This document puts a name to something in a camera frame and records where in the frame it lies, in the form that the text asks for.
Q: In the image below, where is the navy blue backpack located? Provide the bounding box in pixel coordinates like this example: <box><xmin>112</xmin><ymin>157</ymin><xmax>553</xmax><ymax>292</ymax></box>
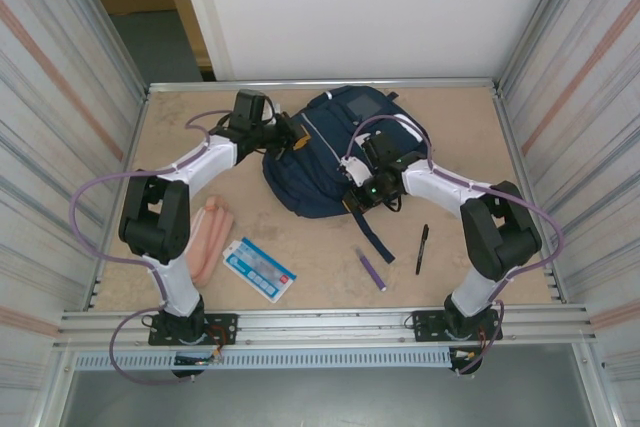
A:
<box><xmin>262</xmin><ymin>85</ymin><xmax>435</xmax><ymax>264</ymax></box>

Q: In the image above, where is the purple pen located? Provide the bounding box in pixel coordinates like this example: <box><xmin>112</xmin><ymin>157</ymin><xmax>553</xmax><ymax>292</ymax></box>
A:
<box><xmin>354</xmin><ymin>246</ymin><xmax>389</xmax><ymax>293</ymax></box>

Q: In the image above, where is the black marker pen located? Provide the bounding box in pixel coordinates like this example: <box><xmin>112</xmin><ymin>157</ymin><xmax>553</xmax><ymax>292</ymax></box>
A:
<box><xmin>414</xmin><ymin>223</ymin><xmax>430</xmax><ymax>276</ymax></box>

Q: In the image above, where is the blue white card package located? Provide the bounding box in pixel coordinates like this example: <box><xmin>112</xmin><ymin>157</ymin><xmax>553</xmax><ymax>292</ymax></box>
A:
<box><xmin>222</xmin><ymin>235</ymin><xmax>298</xmax><ymax>304</ymax></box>

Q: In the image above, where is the base wiring board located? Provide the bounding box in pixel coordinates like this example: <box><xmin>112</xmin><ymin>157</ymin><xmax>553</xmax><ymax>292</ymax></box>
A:
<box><xmin>172</xmin><ymin>346</ymin><xmax>225</xmax><ymax>379</ymax></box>
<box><xmin>448</xmin><ymin>345</ymin><xmax>485</xmax><ymax>377</ymax></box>

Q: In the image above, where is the grey metal sheet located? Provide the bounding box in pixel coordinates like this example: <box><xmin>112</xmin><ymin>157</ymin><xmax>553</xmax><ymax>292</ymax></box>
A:
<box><xmin>59</xmin><ymin>369</ymin><xmax>599</xmax><ymax>427</ymax></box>

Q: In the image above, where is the translucent striped side panel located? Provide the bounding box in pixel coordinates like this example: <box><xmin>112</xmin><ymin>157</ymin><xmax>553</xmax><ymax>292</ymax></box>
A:
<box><xmin>504</xmin><ymin>0</ymin><xmax>640</xmax><ymax>398</ymax></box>
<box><xmin>0</xmin><ymin>0</ymin><xmax>146</xmax><ymax>393</ymax></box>

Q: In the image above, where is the short aluminium frame rail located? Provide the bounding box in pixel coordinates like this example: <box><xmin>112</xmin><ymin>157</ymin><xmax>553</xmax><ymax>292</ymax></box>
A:
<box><xmin>146</xmin><ymin>77</ymin><xmax>502</xmax><ymax>95</ymax></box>

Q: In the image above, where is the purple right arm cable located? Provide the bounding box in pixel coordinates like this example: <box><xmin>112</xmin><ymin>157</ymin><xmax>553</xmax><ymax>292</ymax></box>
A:
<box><xmin>347</xmin><ymin>114</ymin><xmax>566</xmax><ymax>376</ymax></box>

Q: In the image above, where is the long aluminium mounting rail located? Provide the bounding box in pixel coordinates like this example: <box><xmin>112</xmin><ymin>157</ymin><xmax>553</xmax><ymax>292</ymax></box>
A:
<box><xmin>57</xmin><ymin>307</ymin><xmax>600</xmax><ymax>350</ymax></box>

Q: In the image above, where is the aluminium table side rail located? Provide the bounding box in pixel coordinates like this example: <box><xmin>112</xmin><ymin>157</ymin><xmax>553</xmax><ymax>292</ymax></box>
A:
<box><xmin>81</xmin><ymin>91</ymin><xmax>151</xmax><ymax>312</ymax></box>
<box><xmin>492</xmin><ymin>89</ymin><xmax>569</xmax><ymax>306</ymax></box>

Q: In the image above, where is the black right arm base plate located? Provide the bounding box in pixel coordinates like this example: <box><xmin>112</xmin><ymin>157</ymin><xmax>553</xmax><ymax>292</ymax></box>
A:
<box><xmin>409</xmin><ymin>309</ymin><xmax>504</xmax><ymax>344</ymax></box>

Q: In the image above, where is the slotted grey cable duct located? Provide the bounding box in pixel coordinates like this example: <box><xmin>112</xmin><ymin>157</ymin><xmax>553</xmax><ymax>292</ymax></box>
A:
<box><xmin>73</xmin><ymin>349</ymin><xmax>454</xmax><ymax>371</ymax></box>

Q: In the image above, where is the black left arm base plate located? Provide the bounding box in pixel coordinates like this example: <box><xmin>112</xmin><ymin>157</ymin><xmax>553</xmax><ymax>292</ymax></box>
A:
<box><xmin>148</xmin><ymin>312</ymin><xmax>239</xmax><ymax>347</ymax></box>

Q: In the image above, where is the aluminium frame post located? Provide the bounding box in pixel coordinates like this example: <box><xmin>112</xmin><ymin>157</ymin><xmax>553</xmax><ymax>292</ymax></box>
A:
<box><xmin>497</xmin><ymin>0</ymin><xmax>609</xmax><ymax>96</ymax></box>
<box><xmin>44</xmin><ymin>0</ymin><xmax>151</xmax><ymax>98</ymax></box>

